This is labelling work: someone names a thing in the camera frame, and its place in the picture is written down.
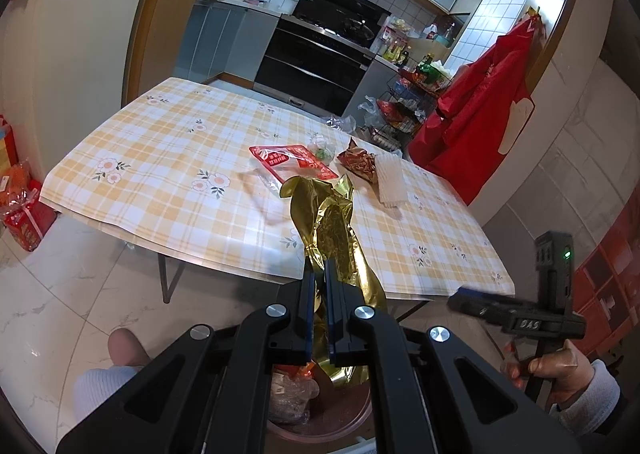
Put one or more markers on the gold foil wrapper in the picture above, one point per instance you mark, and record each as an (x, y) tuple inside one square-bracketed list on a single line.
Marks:
[(322, 214)]

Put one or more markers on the red brown snack wrapper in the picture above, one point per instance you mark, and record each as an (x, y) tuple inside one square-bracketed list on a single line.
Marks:
[(358, 161)]

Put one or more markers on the red clear plastic food bag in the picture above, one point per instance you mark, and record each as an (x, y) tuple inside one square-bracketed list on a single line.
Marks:
[(287, 161)]

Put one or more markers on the brown round trash bin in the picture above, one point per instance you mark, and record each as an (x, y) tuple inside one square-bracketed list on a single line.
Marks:
[(307, 406)]

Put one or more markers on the red gift bag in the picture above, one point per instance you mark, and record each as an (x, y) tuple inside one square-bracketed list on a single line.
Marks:
[(22, 214)]

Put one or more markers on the person's knee white shorts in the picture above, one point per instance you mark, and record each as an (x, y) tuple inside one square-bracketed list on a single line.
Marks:
[(95, 386)]

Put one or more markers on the grey sleeve right forearm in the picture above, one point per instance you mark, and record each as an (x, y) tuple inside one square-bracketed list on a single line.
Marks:
[(597, 409)]

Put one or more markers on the white green crumpled wrapper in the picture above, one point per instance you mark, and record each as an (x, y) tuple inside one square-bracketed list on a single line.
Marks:
[(322, 148)]

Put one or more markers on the grey kitchen cabinet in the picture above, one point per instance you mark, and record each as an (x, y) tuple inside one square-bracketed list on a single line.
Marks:
[(223, 38)]

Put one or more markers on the black built-in oven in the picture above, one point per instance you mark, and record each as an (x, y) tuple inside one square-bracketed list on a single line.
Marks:
[(310, 68)]

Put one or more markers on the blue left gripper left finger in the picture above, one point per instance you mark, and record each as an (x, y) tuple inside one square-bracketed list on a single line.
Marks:
[(306, 307)]

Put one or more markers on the yellow plaid floral tablecloth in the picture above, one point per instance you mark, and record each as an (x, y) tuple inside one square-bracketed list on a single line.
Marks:
[(174, 172)]

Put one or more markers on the cream refrigerator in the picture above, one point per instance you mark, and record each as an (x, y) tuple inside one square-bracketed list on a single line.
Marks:
[(62, 72)]

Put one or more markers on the person's right hand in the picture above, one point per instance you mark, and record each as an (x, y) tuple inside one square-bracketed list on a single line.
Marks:
[(567, 368)]

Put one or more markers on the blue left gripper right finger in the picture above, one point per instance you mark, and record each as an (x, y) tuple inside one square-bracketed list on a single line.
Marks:
[(334, 307)]

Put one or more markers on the wooden door frame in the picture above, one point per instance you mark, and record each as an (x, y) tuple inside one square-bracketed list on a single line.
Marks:
[(154, 44)]

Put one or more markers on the wire rack with groceries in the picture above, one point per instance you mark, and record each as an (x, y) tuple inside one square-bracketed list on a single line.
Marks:
[(392, 118)]

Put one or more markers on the red hanging apron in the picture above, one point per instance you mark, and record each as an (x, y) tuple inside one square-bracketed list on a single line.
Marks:
[(477, 119)]

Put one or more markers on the black range hood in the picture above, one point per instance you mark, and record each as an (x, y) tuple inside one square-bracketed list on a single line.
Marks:
[(359, 21)]

